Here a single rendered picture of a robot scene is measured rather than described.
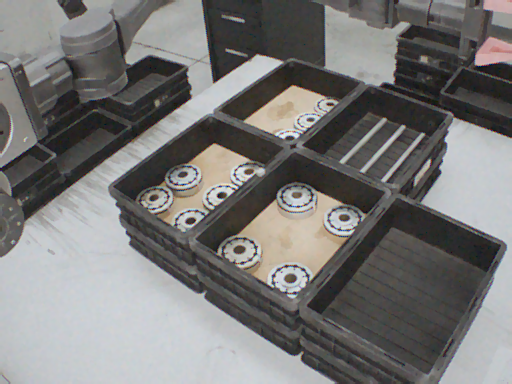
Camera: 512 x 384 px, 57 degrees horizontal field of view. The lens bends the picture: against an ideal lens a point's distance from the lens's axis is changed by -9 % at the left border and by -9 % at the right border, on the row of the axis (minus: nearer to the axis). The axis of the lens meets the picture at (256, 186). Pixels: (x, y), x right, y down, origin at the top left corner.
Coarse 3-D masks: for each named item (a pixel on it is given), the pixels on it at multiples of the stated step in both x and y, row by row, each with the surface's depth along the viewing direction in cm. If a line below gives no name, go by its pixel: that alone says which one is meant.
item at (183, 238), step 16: (192, 128) 143; (240, 128) 141; (144, 160) 134; (272, 160) 130; (128, 176) 130; (256, 176) 126; (112, 192) 125; (128, 208) 124; (144, 208) 120; (160, 224) 116; (176, 240) 115
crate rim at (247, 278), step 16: (320, 160) 128; (352, 176) 123; (240, 192) 122; (384, 192) 118; (224, 208) 118; (208, 224) 115; (192, 240) 111; (352, 240) 108; (208, 256) 108; (336, 256) 105; (240, 272) 104; (320, 272) 103; (256, 288) 102; (272, 288) 100; (304, 288) 99; (288, 304) 98
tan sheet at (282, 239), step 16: (272, 208) 131; (320, 208) 130; (256, 224) 127; (272, 224) 127; (288, 224) 127; (304, 224) 126; (320, 224) 126; (272, 240) 123; (288, 240) 123; (304, 240) 122; (320, 240) 122; (272, 256) 119; (288, 256) 119; (304, 256) 118; (320, 256) 118; (256, 272) 116
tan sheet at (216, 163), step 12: (204, 156) 149; (216, 156) 149; (228, 156) 148; (240, 156) 148; (204, 168) 145; (216, 168) 145; (228, 168) 144; (204, 180) 141; (216, 180) 141; (228, 180) 140; (204, 192) 138; (180, 204) 135; (192, 204) 134
